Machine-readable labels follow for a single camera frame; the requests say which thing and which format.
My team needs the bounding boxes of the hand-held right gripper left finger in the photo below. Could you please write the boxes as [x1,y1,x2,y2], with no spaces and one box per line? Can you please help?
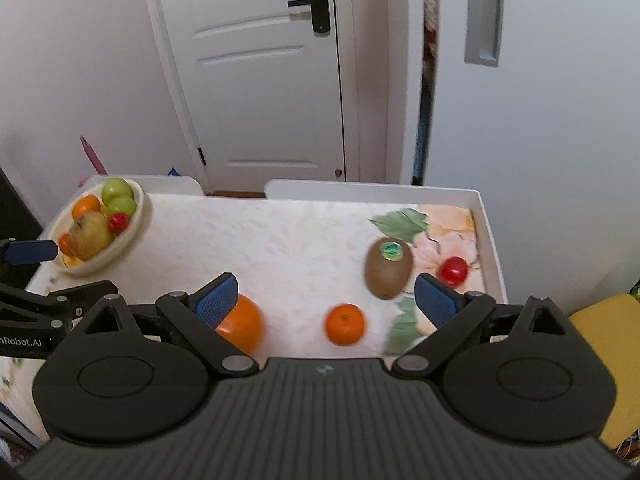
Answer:
[70,272,259,377]

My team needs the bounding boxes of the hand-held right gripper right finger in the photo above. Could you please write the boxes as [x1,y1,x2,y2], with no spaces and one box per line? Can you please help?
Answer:
[391,272,572,376]

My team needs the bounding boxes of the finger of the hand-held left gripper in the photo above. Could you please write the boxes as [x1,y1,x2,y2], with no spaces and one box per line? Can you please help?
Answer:
[0,280,120,322]
[0,238,60,266]

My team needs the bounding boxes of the large orange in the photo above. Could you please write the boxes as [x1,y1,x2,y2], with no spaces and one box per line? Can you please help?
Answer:
[215,294,265,356]
[71,195,102,222]

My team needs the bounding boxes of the brown kiwi with green sticker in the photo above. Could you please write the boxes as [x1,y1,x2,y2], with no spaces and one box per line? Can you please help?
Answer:
[364,236,414,301]

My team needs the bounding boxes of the red yellow apple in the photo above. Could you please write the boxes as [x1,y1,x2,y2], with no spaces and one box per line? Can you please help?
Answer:
[68,212,113,262]

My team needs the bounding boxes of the cream plate with duck print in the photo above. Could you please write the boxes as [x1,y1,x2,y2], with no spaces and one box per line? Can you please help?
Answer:
[46,177,153,277]

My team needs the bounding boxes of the green apple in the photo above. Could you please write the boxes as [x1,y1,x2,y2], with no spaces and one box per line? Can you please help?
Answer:
[106,196,138,217]
[101,177,136,204]

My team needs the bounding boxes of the yellow stool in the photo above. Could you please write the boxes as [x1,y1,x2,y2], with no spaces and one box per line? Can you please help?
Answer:
[567,294,640,452]

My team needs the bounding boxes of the white wardrobe door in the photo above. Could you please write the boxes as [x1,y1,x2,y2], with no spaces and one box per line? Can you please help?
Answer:
[424,0,640,313]

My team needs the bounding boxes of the white panelled door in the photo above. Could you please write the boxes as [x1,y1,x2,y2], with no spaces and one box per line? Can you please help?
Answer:
[140,0,362,194]

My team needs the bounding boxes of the grey recessed door handle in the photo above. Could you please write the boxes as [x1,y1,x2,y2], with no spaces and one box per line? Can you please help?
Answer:
[464,0,504,66]

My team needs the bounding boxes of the black door lock handle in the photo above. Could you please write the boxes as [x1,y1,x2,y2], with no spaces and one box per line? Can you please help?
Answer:
[287,0,333,35]

